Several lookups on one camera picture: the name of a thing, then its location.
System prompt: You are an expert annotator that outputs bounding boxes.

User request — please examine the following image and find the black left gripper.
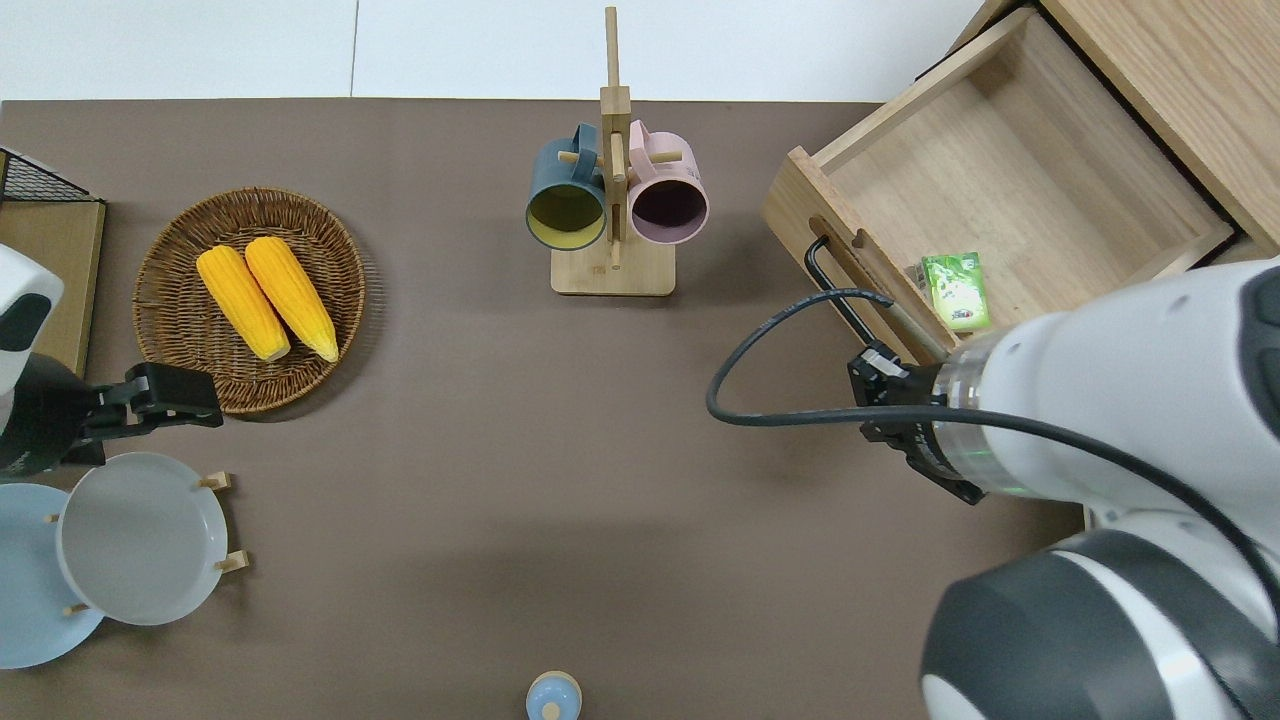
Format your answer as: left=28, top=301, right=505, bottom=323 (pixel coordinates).
left=0, top=354, right=224, bottom=480

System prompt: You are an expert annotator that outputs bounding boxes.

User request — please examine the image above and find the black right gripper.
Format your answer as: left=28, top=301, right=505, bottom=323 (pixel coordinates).
left=848, top=338, right=1023, bottom=507

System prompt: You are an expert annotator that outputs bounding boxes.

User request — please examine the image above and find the light wooden drawer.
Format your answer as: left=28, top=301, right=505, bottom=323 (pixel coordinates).
left=762, top=8, right=1236, bottom=366

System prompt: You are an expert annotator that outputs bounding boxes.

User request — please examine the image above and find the round brown wicker basket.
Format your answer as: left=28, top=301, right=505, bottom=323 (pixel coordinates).
left=132, top=186, right=367, bottom=416

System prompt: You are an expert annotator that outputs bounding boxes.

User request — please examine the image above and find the grey plate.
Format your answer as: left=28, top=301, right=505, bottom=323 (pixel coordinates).
left=56, top=452, right=229, bottom=627

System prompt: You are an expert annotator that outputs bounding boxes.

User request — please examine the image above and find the green snack packet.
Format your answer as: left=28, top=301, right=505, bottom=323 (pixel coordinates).
left=918, top=250, right=994, bottom=333

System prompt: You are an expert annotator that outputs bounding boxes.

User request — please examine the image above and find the yellow corn cob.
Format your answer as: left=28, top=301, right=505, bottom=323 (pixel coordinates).
left=196, top=245, right=292, bottom=363
left=244, top=236, right=341, bottom=363

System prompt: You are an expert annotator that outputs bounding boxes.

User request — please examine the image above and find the wooden plate rack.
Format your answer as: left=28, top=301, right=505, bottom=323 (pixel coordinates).
left=45, top=470, right=250, bottom=617

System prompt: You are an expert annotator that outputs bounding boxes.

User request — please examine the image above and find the light blue plate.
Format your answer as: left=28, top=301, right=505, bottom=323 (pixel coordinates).
left=0, top=482, right=106, bottom=670

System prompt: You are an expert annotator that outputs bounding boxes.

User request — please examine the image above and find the wooden mug rack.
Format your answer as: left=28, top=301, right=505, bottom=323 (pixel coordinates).
left=550, top=5, right=678, bottom=298

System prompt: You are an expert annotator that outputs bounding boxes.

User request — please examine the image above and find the pink mug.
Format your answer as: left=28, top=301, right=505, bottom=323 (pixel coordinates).
left=625, top=118, right=710, bottom=246

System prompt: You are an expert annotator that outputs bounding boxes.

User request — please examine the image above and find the brown table mat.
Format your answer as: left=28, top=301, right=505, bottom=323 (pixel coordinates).
left=0, top=98, right=1091, bottom=720

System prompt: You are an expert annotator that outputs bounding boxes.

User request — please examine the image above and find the dark blue mug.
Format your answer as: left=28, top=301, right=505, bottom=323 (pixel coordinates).
left=525, top=122, right=609, bottom=251

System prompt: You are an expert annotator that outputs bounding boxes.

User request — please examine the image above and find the light blue call bell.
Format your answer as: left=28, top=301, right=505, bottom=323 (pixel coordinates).
left=526, top=671, right=583, bottom=720

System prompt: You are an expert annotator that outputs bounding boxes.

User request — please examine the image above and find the light wooden cabinet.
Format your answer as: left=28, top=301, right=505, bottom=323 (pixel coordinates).
left=945, top=0, right=1280, bottom=266

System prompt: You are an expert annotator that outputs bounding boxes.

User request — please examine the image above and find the black metal drawer handle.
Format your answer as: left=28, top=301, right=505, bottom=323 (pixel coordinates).
left=804, top=236, right=886, bottom=349

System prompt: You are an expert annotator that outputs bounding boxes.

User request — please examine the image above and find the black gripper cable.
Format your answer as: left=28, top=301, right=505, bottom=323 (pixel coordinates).
left=706, top=288, right=1280, bottom=641

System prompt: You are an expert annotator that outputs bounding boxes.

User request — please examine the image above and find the black wire storage basket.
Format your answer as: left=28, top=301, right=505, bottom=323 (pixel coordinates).
left=0, top=147, right=109, bottom=381

